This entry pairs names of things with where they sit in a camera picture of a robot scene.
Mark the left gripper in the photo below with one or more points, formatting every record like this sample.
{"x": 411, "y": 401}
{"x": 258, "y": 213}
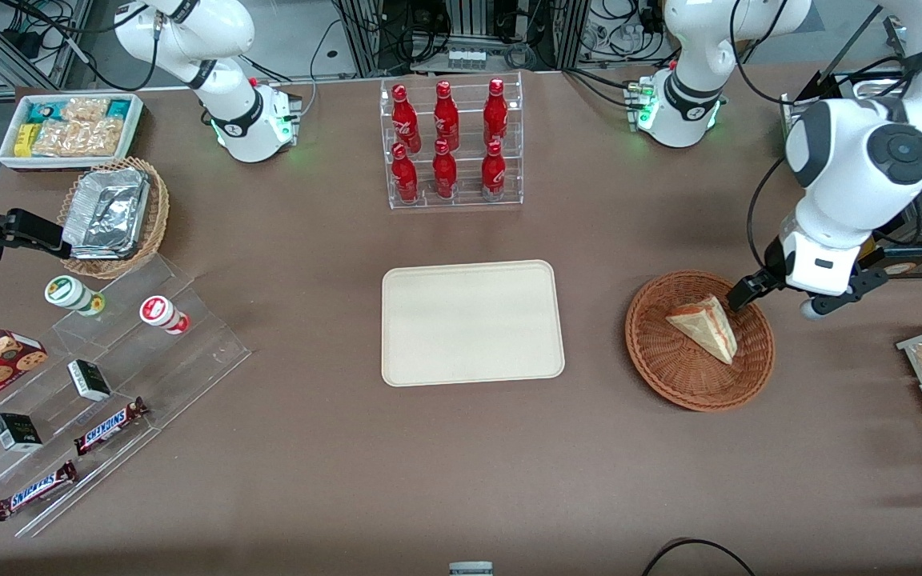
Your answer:
{"x": 771, "y": 266}

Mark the Snickers chocolate bar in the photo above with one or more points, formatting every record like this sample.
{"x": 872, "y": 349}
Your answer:
{"x": 109, "y": 426}
{"x": 35, "y": 490}

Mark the teal snack packet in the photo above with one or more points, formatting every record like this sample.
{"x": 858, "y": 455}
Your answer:
{"x": 118, "y": 108}
{"x": 43, "y": 112}

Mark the clear acrylic bottle rack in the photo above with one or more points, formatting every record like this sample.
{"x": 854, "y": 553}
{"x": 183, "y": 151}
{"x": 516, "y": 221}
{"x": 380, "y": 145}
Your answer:
{"x": 467, "y": 202}

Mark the aluminium frame rack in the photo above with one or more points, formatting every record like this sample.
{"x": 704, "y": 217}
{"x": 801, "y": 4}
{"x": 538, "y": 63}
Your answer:
{"x": 365, "y": 40}
{"x": 69, "y": 32}

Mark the triangle sandwich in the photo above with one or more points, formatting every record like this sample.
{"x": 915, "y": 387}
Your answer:
{"x": 705, "y": 328}

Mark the brown round wicker basket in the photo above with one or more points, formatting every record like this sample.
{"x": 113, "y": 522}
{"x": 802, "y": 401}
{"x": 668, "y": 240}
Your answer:
{"x": 685, "y": 380}

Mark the beige plastic tray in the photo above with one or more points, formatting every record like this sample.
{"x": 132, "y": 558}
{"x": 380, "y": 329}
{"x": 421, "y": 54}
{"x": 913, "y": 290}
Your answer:
{"x": 473, "y": 324}

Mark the silver foil tray stack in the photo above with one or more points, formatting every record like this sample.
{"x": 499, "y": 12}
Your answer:
{"x": 109, "y": 212}

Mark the yellow snack packet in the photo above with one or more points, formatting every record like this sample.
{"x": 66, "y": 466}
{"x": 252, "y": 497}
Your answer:
{"x": 25, "y": 140}

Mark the red cola bottle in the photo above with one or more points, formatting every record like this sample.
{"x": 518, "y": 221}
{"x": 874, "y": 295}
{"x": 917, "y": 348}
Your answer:
{"x": 494, "y": 172}
{"x": 405, "y": 178}
{"x": 446, "y": 116}
{"x": 495, "y": 112}
{"x": 445, "y": 172}
{"x": 405, "y": 118}

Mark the small grey device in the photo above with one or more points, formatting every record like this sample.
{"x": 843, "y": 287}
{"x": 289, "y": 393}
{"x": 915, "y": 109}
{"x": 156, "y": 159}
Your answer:
{"x": 471, "y": 570}

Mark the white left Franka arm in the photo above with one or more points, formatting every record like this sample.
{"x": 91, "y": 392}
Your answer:
{"x": 853, "y": 184}

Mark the green lid yogurt cup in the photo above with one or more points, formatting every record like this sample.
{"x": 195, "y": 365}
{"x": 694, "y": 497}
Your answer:
{"x": 69, "y": 292}

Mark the clear acrylic stepped shelf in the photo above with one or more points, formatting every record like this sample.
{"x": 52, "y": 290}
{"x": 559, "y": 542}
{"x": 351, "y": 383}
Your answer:
{"x": 189, "y": 364}

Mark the light tan wicker basket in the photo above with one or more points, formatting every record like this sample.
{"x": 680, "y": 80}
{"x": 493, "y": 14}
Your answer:
{"x": 158, "y": 216}

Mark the small black carton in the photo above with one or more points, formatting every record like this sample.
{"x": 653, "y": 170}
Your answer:
{"x": 90, "y": 381}
{"x": 17, "y": 433}

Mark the red lid yogurt cup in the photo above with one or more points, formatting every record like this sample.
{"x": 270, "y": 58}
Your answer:
{"x": 158, "y": 312}

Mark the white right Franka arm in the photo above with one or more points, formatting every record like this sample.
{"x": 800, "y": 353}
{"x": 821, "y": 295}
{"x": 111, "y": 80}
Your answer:
{"x": 237, "y": 120}

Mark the white power strip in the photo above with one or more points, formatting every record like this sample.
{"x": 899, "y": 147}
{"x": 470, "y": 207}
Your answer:
{"x": 467, "y": 58}

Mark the white rectangular snack bin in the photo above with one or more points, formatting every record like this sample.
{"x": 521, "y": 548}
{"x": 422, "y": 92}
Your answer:
{"x": 69, "y": 164}

